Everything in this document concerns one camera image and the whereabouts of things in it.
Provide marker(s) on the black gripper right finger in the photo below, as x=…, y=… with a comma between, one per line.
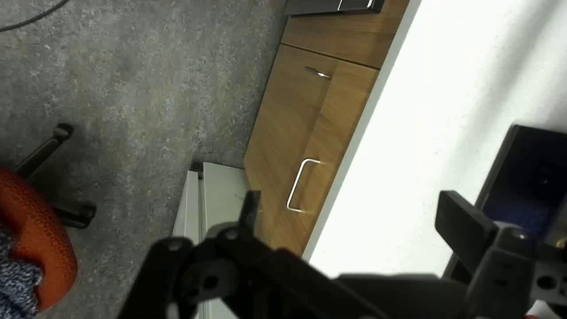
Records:
x=502, y=266

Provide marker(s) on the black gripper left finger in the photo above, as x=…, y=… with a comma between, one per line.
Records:
x=195, y=276

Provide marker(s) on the wooden cabinet drawer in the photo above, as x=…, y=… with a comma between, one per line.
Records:
x=337, y=135

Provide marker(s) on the wooden cabinet door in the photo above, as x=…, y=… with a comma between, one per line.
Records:
x=284, y=135

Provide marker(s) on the white refrigerator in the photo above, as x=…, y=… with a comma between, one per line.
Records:
x=218, y=195

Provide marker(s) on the black box device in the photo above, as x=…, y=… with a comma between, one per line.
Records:
x=519, y=177

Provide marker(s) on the orange office chair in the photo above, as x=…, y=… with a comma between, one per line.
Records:
x=44, y=248

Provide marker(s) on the blue knit cloth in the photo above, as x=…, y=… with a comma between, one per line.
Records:
x=14, y=283

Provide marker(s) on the steel framed undercounter appliance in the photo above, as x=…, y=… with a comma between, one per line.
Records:
x=312, y=5

